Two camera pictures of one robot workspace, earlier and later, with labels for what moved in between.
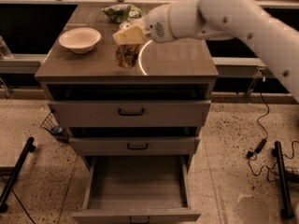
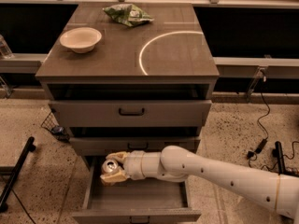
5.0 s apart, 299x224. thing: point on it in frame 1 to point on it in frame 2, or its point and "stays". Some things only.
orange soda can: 126,54 to 109,166
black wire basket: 50,124 stays
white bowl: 80,39 stays
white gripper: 156,23 to 135,165
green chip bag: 123,12 stays
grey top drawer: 133,113 stays
